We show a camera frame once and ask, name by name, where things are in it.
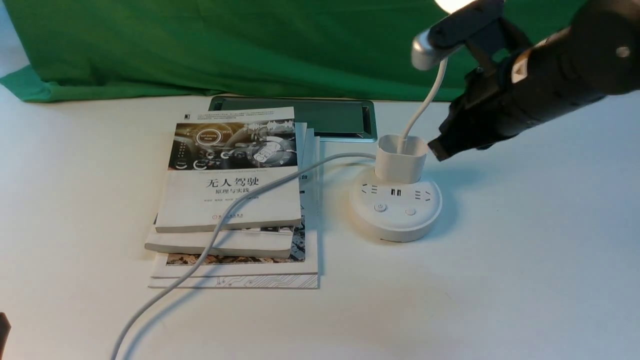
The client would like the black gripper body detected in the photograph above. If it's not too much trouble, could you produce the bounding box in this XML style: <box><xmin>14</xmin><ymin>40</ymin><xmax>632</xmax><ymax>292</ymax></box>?
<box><xmin>438</xmin><ymin>64</ymin><xmax>515</xmax><ymax>151</ymax></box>

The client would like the bottom book with circuit pattern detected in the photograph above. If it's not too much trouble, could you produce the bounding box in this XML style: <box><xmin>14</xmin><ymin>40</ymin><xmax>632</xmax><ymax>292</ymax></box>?
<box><xmin>148</xmin><ymin>135</ymin><xmax>320</xmax><ymax>290</ymax></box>

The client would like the dark object at left edge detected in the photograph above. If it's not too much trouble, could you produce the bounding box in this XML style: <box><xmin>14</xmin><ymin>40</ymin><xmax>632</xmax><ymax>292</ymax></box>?
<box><xmin>0</xmin><ymin>312</ymin><xmax>11</xmax><ymax>360</ymax></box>

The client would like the top book with car cover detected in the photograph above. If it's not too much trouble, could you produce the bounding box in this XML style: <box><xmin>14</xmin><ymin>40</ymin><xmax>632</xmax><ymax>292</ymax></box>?
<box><xmin>154</xmin><ymin>107</ymin><xmax>306</xmax><ymax>233</ymax></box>

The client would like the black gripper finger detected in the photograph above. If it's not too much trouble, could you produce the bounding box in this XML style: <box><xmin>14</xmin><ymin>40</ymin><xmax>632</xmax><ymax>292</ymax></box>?
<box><xmin>427</xmin><ymin>135</ymin><xmax>463</xmax><ymax>162</ymax></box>

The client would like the green backdrop cloth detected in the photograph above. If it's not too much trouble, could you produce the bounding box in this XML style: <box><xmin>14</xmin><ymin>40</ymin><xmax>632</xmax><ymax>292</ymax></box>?
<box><xmin>1</xmin><ymin>0</ymin><xmax>446</xmax><ymax>103</ymax></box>

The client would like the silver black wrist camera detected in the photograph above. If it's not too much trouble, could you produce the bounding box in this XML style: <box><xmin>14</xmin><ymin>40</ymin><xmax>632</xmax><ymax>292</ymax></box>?
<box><xmin>411</xmin><ymin>0</ymin><xmax>532</xmax><ymax>72</ymax></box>

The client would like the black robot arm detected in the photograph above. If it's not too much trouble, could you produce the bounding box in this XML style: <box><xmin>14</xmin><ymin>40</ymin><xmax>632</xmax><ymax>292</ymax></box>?
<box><xmin>412</xmin><ymin>0</ymin><xmax>640</xmax><ymax>162</ymax></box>

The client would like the white power cable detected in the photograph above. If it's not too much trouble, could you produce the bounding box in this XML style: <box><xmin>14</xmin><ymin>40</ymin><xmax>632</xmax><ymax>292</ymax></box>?
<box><xmin>109</xmin><ymin>153</ymin><xmax>377</xmax><ymax>360</ymax></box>

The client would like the white desk lamp with socket base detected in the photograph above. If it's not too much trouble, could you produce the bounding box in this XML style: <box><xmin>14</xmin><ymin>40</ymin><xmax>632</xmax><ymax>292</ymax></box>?
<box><xmin>349</xmin><ymin>0</ymin><xmax>469</xmax><ymax>243</ymax></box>

